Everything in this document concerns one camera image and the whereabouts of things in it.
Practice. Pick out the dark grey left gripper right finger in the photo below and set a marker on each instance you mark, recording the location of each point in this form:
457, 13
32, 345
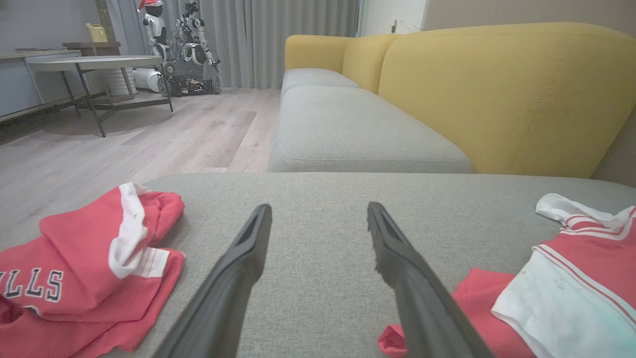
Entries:
422, 298

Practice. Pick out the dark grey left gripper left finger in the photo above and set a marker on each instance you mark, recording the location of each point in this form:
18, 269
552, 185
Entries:
223, 293

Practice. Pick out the red Bulls shorts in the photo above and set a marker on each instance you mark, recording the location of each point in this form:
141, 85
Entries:
79, 278

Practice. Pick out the red Bulls 23 jersey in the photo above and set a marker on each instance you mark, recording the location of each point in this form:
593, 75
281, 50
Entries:
571, 298

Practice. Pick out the grey sofa back cushion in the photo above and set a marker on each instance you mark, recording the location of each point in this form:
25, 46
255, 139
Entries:
357, 129

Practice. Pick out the wide yellow sofa backrest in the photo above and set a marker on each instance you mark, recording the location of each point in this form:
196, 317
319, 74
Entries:
507, 99

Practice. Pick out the short grey sofa seat cushion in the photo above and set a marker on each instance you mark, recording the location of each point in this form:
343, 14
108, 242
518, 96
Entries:
313, 78

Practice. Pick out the white ribbed plant pot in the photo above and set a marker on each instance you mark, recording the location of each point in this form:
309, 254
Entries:
119, 82

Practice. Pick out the narrow yellow sofa backrest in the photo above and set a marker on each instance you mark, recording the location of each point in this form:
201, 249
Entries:
365, 62

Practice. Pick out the yellow sofa armrest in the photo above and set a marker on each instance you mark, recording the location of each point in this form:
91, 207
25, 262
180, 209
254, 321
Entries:
313, 52

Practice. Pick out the grey pleated curtain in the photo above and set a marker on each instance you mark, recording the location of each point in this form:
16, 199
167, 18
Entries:
278, 40

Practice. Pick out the white black humanoid robot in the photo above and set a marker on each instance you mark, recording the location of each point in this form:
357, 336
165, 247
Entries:
194, 35

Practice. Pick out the round-edged metal-leg coffee table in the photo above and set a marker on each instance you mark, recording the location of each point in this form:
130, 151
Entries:
94, 63

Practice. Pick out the white humanoid robot santa hat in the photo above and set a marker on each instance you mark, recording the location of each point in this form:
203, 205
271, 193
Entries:
155, 30

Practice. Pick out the brown wooden side table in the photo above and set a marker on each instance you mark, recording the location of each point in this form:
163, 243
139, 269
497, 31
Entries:
94, 45

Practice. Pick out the long low TV cabinet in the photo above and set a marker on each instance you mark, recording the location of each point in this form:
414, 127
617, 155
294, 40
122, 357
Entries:
20, 84

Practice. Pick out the potted tree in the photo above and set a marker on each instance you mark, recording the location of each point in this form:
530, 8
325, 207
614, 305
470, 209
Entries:
105, 20

